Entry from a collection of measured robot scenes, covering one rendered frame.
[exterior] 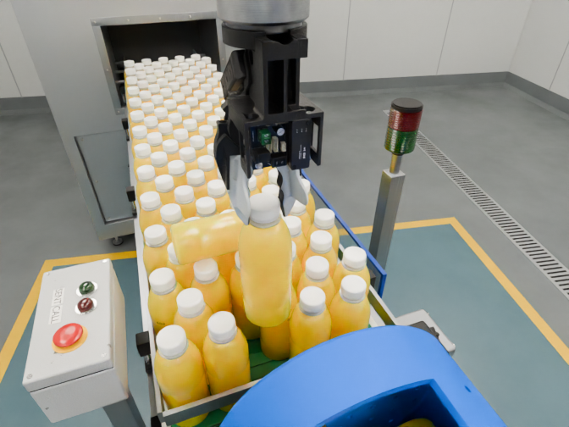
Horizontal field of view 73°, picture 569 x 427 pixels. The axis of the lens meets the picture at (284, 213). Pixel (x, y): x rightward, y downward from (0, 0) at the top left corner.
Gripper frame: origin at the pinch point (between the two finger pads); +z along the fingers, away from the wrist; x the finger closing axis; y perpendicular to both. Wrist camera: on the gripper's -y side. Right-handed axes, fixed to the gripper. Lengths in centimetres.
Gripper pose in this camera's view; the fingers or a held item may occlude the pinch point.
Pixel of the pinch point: (263, 207)
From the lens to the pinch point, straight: 45.2
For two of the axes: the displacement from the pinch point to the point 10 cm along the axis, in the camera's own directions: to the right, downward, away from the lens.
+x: 9.4, -2.0, 2.8
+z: 0.0, 8.1, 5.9
